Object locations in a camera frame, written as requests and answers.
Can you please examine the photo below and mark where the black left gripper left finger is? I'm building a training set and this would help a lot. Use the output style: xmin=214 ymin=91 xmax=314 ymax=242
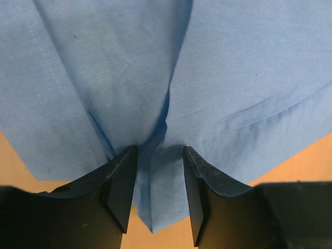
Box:
xmin=1 ymin=146 xmax=138 ymax=248

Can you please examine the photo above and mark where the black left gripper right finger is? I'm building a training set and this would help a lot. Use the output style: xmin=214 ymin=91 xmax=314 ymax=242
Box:
xmin=183 ymin=146 xmax=331 ymax=248

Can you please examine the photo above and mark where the light blue long sleeve shirt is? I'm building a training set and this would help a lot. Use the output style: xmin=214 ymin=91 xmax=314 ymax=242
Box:
xmin=1 ymin=1 xmax=331 ymax=232

